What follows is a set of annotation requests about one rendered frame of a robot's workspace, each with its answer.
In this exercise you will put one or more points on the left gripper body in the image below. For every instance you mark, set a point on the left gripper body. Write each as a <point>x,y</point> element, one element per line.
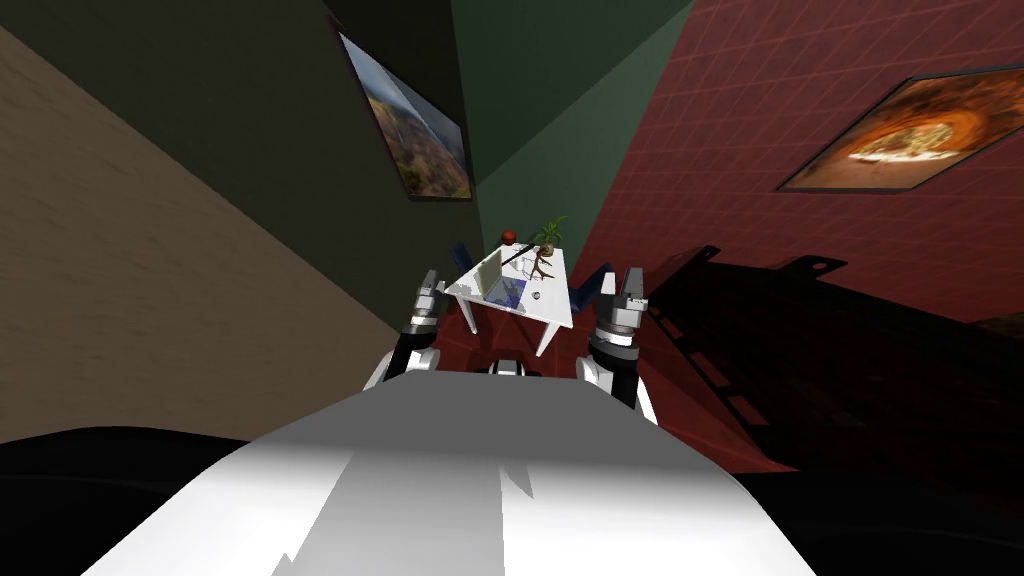
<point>424,308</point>

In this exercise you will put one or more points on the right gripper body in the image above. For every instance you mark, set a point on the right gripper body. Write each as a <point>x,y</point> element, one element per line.
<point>622,314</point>

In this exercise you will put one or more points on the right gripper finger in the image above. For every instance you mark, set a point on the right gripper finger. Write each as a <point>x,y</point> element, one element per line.
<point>608,285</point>
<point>634,286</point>

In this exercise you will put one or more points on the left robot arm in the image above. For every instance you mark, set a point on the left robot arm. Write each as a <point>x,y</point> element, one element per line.
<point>412,352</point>

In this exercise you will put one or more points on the blue chair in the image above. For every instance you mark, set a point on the blue chair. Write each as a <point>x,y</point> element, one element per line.
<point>590,288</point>
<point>462,256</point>

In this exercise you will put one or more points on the white table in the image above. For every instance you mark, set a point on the white table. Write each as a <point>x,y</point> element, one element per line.
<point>552,308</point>

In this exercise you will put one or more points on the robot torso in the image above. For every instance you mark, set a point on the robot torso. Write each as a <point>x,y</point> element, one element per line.
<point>448,480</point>

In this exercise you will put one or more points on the landscape wall picture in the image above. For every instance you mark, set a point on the landscape wall picture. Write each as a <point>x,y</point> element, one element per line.
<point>412,128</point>

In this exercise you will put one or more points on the orange wall picture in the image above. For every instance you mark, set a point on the orange wall picture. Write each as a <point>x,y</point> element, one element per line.
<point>904,136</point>

